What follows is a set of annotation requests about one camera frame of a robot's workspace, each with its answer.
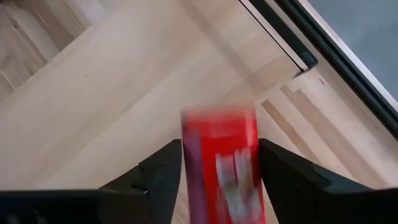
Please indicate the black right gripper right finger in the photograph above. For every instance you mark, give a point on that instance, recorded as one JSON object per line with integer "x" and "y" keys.
{"x": 295, "y": 186}

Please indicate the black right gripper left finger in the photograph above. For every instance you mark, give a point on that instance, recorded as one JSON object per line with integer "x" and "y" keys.
{"x": 155, "y": 186}

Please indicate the red can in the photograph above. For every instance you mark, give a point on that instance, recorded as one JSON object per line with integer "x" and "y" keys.
{"x": 224, "y": 161}

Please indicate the wooden shelf with black frame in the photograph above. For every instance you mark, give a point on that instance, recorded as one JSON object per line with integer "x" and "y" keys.
{"x": 140, "y": 93}

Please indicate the black table edge rail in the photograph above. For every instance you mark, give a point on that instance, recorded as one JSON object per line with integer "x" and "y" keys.
{"x": 342, "y": 57}

